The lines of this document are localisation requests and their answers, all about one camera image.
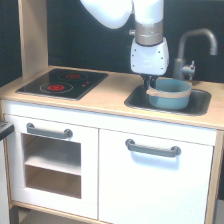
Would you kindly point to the white oven door with window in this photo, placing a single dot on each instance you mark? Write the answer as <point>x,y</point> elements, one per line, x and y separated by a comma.
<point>57,174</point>

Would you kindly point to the grey metal sink basin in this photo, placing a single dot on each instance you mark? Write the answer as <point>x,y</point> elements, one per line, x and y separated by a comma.
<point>198,102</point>

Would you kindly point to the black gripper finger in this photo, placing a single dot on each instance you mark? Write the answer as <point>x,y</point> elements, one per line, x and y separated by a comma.
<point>146,80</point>
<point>153,79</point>

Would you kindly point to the grey toy faucet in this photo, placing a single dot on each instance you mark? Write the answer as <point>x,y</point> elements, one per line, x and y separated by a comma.
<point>181,68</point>

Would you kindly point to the white cabinet door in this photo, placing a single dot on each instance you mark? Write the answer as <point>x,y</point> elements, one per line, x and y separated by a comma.
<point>138,188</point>

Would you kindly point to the grey cabinet door handle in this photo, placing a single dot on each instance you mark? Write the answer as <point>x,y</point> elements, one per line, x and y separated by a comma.
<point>171,153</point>

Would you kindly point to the wooden toy kitchen frame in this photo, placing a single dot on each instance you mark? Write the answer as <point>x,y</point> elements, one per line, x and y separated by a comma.
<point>105,104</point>

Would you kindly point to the light blue toy pot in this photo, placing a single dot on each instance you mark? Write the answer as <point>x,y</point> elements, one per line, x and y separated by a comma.
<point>169,94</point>

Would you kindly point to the dark object at left edge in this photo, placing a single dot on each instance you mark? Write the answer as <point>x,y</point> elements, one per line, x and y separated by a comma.
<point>5,129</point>

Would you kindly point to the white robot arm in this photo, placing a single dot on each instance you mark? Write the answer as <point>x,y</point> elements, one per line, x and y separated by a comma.
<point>148,17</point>

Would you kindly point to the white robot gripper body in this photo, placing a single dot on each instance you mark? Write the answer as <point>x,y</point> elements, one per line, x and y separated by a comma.
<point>149,60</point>

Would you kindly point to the black toy stove top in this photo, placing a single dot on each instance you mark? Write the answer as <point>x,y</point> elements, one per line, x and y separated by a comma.
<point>64,84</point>

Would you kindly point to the grey oven door handle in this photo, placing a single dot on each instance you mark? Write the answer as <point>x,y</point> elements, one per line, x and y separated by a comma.
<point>31,129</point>

